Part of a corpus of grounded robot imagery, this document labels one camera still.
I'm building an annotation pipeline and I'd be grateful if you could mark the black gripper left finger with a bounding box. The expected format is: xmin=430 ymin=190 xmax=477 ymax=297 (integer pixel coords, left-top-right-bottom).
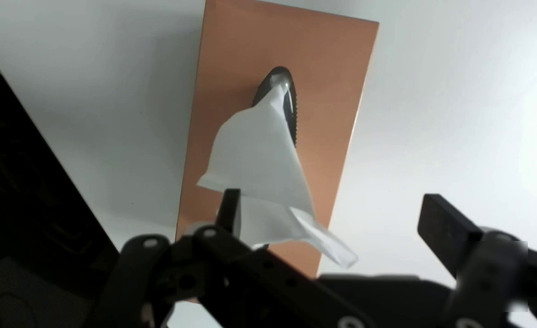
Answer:
xmin=84 ymin=188 xmax=368 ymax=328

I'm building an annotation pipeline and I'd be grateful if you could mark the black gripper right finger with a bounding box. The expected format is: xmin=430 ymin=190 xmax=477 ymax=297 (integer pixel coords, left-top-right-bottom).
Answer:
xmin=417 ymin=192 xmax=537 ymax=328

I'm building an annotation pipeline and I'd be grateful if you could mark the white tissue sheet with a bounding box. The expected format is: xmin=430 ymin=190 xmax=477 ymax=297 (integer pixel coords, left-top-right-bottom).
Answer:
xmin=195 ymin=81 xmax=361 ymax=270

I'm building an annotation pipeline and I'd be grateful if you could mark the orange tissue box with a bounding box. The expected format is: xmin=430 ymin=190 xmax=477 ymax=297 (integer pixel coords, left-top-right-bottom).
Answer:
xmin=175 ymin=0 xmax=381 ymax=279

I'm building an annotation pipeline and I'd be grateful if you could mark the black flat panel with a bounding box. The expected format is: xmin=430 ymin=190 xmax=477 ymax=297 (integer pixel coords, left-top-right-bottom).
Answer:
xmin=0 ymin=35 xmax=122 ymax=328

